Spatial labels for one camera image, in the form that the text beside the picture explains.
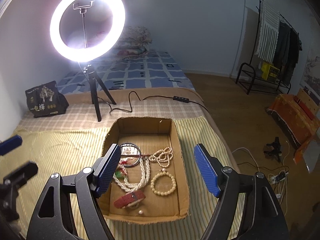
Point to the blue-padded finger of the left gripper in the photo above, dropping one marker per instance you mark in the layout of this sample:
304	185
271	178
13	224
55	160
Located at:
10	144

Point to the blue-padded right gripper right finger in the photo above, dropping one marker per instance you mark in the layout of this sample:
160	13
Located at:
262	216

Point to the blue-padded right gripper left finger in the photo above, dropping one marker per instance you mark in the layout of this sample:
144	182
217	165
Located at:
53	218

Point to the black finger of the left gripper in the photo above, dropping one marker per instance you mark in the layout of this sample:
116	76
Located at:
21	175

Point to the blue ring bangle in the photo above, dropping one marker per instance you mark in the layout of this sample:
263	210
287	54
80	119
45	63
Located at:
130	154

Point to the white power strip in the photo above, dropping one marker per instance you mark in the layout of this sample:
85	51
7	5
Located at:
278	178

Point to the black printed gift bag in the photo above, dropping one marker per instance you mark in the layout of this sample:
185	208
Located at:
45	100

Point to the black clamp on floor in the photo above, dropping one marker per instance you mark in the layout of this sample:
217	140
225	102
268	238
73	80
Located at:
274	149

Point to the orange covered low furniture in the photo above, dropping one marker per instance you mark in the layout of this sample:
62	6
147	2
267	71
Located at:
299	114

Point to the black tripod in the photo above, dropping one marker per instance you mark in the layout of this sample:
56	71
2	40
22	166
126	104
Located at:
93	80

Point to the cardboard box tray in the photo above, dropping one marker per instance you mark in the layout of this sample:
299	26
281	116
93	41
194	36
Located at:
158	184

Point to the black clothes rack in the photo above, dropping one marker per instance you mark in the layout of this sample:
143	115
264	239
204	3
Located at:
249	73

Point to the yellow black box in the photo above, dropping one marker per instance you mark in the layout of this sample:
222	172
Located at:
269	72

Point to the blue patterned blanket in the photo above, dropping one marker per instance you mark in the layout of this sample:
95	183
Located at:
157	69

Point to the dark hanging clothes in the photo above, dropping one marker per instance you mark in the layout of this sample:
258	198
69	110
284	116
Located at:
287	52

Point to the white striped hanging cloth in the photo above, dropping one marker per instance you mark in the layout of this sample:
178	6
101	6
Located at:
268	32

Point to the white ring light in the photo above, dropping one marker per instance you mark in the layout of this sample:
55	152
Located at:
83	30

